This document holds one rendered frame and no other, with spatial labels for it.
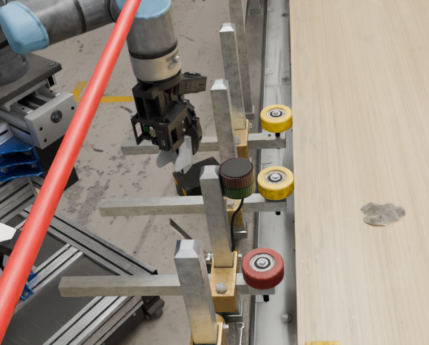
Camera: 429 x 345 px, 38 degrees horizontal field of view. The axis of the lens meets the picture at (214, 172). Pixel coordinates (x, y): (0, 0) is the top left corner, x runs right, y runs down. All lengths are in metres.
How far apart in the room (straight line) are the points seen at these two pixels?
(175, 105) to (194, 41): 2.97
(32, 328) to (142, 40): 1.40
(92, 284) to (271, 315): 0.43
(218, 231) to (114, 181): 1.79
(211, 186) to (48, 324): 1.16
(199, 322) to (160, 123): 0.31
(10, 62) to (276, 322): 0.91
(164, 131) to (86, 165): 2.11
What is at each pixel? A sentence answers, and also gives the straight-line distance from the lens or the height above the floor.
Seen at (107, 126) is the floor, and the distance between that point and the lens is 3.31.
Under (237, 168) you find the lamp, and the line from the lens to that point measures 1.08.
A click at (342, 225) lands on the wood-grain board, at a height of 0.90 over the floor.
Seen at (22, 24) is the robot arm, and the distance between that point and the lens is 0.95.
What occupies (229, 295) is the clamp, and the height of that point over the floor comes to 0.87.
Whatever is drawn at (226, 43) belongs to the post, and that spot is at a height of 1.10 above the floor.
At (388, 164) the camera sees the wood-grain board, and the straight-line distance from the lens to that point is 1.41.
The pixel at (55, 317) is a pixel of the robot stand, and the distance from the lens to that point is 2.15.
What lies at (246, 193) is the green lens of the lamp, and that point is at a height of 1.07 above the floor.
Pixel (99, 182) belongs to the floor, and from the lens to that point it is 2.94.
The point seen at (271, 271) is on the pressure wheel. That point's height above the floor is 0.91.
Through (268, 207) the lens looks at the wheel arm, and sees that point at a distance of 1.40.
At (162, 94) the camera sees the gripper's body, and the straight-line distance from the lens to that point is 0.96.
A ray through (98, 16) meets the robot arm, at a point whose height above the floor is 1.40.
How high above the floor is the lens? 1.78
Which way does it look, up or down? 39 degrees down
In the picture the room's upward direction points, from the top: 9 degrees counter-clockwise
